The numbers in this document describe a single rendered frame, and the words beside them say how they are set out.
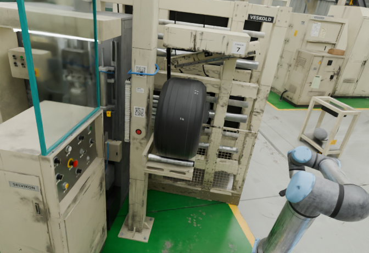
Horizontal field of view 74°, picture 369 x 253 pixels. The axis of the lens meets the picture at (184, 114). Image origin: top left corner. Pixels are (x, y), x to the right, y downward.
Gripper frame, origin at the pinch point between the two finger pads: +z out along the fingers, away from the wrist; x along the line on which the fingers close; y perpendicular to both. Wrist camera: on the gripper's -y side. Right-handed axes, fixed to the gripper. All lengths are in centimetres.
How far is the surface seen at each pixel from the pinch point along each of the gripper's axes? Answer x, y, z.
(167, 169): -7, -82, -25
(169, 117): -41, -65, -51
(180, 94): -41, -59, -66
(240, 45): -23, -24, -107
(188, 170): -2, -69, -25
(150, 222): 55, -132, 13
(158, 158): -13, -87, -32
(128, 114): -35, -103, -59
